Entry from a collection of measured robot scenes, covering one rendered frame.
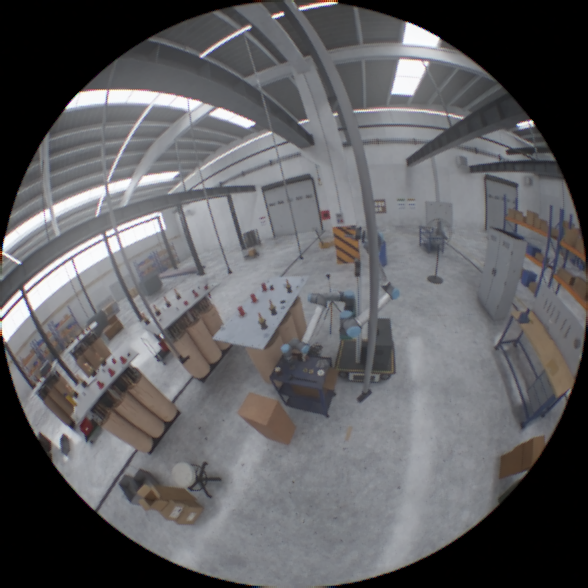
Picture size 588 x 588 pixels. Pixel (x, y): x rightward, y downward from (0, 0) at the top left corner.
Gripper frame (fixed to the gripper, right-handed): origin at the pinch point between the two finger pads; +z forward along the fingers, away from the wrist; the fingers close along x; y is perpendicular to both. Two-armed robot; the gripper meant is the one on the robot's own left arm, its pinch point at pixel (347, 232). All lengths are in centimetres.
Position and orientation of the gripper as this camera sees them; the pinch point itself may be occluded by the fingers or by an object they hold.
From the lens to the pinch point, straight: 172.6
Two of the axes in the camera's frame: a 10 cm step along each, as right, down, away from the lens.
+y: -1.8, -6.0, -7.8
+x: -3.7, 7.8, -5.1
